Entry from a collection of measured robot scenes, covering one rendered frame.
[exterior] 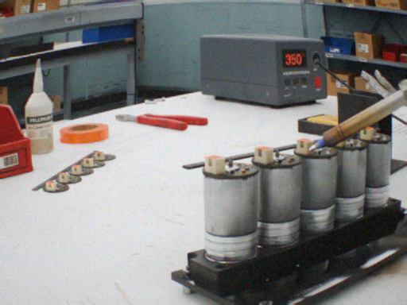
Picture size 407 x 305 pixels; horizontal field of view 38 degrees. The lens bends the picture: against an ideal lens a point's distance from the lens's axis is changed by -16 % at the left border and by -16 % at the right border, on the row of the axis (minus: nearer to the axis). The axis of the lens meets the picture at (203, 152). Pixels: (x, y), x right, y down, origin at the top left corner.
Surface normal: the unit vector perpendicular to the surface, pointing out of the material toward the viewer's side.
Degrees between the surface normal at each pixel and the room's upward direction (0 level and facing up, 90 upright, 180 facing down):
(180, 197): 0
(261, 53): 90
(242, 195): 90
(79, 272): 0
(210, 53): 90
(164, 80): 90
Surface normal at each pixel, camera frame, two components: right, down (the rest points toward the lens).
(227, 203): -0.20, 0.22
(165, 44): -0.61, 0.18
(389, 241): -0.03, -0.98
